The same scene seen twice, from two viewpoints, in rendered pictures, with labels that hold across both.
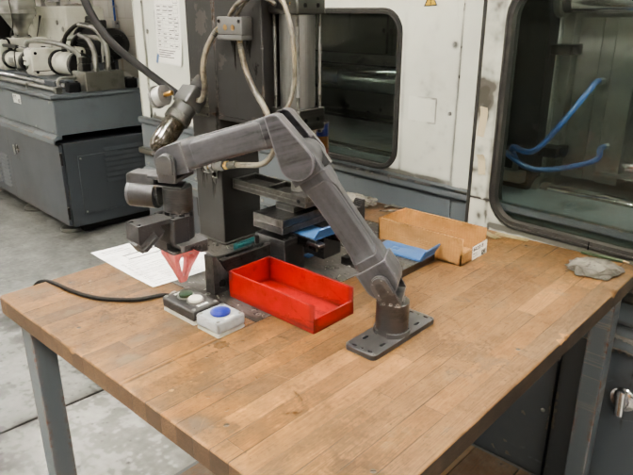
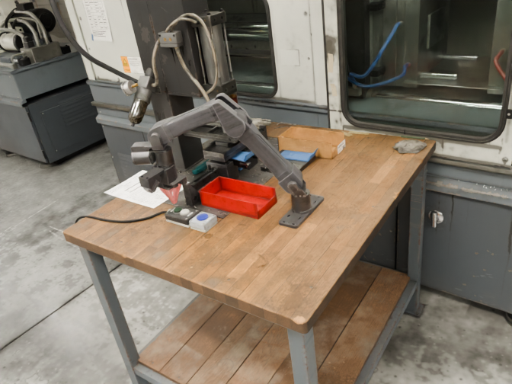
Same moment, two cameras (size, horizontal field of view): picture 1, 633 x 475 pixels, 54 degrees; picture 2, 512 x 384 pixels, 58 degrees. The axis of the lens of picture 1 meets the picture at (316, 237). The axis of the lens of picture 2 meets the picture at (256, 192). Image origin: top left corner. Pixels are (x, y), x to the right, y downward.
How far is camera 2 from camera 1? 0.37 m
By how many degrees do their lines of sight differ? 10
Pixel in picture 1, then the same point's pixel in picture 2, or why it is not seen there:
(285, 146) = (227, 119)
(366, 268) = (283, 178)
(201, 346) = (197, 238)
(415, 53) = (280, 20)
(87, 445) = not seen: hidden behind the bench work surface
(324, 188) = (252, 138)
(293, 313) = (244, 209)
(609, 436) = (430, 239)
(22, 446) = (71, 316)
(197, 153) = (173, 129)
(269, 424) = (251, 274)
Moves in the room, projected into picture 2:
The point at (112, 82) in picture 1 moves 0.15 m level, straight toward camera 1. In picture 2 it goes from (52, 52) to (54, 55)
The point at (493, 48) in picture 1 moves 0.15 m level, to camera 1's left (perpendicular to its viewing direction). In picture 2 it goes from (330, 15) to (295, 21)
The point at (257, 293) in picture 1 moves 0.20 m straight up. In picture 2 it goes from (219, 201) to (209, 148)
